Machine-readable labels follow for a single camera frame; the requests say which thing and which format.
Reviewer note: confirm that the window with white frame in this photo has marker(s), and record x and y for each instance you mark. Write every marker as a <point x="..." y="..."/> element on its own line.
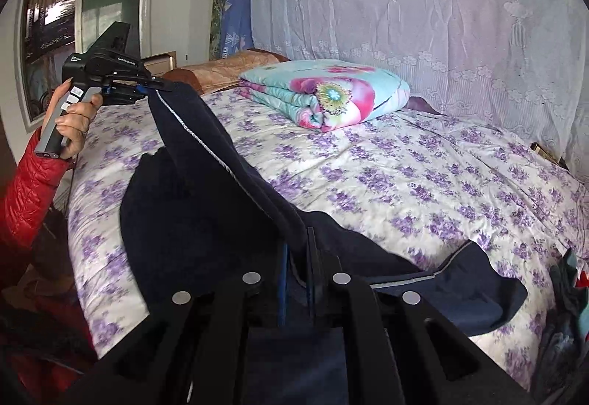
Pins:
<point x="46" y="31"/>

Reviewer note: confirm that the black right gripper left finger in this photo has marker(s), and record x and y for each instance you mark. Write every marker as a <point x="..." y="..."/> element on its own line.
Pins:
<point x="193" y="348"/>

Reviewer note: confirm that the pile of clothes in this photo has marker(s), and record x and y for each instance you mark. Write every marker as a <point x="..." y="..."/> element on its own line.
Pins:
<point x="561" y="371"/>

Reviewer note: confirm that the leaning picture board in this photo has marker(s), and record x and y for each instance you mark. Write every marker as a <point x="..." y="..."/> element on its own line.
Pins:
<point x="204" y="40"/>

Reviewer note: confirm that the white lace cover cloth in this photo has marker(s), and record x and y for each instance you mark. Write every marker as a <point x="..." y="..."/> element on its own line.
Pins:
<point x="521" y="65"/>

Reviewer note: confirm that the wooden headboard frame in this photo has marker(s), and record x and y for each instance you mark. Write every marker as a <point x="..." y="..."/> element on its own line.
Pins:
<point x="160" y="64"/>

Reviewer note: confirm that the folded teal pink floral quilt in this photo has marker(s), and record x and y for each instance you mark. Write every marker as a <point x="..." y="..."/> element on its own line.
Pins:
<point x="325" y="94"/>

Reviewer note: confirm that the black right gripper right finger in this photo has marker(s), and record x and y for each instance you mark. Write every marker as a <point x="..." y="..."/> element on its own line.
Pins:
<point x="409" y="341"/>

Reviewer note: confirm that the person left hand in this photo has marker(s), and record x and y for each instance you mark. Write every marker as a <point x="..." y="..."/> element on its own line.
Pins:
<point x="75" y="123"/>

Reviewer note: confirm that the red jacket left forearm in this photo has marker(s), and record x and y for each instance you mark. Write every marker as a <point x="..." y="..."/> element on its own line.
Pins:
<point x="27" y="200"/>

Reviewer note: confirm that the brown satin pillow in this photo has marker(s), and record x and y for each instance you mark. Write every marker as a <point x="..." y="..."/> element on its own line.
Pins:
<point x="224" y="73"/>

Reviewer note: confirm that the purple floral bedspread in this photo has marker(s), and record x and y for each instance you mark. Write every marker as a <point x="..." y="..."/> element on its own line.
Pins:
<point x="419" y="185"/>

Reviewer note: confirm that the blue patterned bedding bag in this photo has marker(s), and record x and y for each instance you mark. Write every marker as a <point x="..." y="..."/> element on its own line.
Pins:
<point x="236" y="27"/>

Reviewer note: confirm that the dark navy pants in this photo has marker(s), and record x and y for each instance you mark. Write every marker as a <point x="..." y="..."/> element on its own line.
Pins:
<point x="196" y="213"/>

